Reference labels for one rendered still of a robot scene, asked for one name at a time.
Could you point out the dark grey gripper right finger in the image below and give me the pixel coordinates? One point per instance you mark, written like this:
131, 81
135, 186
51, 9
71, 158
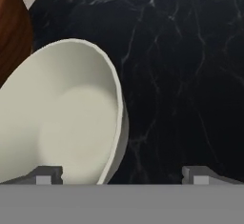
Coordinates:
197, 172

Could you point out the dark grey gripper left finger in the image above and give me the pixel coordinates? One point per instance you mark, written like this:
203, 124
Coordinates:
47, 172

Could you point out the white bowl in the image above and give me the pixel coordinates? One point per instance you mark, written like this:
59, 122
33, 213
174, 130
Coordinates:
63, 113

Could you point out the brown wooden bowl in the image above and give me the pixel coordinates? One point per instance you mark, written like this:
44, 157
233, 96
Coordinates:
12, 34

